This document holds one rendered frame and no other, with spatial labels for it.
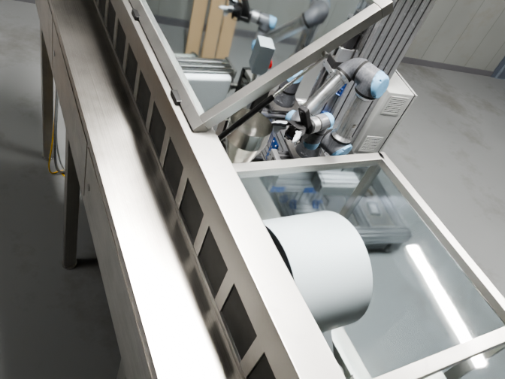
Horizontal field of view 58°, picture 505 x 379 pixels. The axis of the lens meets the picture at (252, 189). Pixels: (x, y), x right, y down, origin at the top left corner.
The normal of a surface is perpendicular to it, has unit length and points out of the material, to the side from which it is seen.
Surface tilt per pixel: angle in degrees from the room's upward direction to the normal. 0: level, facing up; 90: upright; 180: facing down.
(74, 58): 0
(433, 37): 90
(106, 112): 0
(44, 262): 0
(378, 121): 90
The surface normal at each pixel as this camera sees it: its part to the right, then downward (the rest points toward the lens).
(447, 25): 0.25, 0.73
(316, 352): 0.29, -0.68
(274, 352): -0.87, 0.10
